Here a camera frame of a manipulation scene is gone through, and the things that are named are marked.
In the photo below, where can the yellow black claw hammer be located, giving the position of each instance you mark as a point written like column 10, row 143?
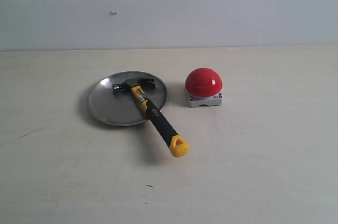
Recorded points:
column 135, row 86

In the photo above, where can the red dome button grey base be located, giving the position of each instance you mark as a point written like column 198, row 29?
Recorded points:
column 203, row 88

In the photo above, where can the round steel plate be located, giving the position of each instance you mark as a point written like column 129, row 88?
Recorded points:
column 121, row 109

